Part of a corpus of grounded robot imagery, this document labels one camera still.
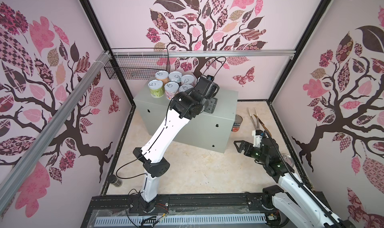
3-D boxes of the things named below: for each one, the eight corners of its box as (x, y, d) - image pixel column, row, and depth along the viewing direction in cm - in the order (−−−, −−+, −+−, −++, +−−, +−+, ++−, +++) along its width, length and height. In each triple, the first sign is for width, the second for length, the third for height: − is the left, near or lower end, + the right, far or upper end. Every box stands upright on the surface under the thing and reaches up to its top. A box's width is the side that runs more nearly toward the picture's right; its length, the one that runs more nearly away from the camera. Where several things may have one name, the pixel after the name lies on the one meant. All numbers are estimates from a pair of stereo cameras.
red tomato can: (231, 131, 104) (233, 122, 96) (233, 123, 109) (236, 114, 101) (237, 133, 103) (241, 124, 95) (240, 125, 108) (243, 116, 99)
